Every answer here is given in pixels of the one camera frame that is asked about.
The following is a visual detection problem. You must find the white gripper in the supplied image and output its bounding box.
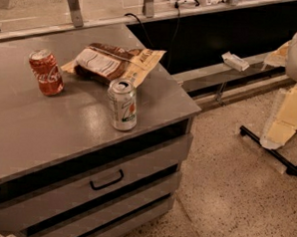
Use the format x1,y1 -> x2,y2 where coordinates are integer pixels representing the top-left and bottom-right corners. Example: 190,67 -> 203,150
260,32 -> 297,150

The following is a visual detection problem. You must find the silver 7up can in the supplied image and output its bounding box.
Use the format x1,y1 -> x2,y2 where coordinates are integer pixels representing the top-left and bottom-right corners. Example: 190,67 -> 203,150
108,78 -> 137,131

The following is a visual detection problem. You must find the red coke can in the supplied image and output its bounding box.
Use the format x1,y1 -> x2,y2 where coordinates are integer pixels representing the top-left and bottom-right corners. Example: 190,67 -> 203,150
29,49 -> 64,97

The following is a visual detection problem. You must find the small white box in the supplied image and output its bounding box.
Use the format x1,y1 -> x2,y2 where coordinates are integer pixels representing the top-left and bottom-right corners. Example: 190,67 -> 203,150
221,52 -> 249,72

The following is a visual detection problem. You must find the black metal stand base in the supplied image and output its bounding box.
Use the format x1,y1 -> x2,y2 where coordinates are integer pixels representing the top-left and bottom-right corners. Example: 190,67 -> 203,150
239,125 -> 297,176

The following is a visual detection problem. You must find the brown chip bag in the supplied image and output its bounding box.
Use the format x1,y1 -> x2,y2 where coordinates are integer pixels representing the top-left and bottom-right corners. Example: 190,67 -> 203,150
62,43 -> 166,87

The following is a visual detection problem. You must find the black cable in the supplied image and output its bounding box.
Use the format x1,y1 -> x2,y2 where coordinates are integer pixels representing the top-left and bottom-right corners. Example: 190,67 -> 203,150
121,0 -> 182,71

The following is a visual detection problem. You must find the black drawer handle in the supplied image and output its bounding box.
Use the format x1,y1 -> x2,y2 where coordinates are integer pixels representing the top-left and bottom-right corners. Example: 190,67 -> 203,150
90,169 -> 125,191

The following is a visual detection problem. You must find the grey metal window post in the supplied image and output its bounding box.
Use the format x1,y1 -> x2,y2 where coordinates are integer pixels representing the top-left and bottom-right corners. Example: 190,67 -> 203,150
67,0 -> 84,28

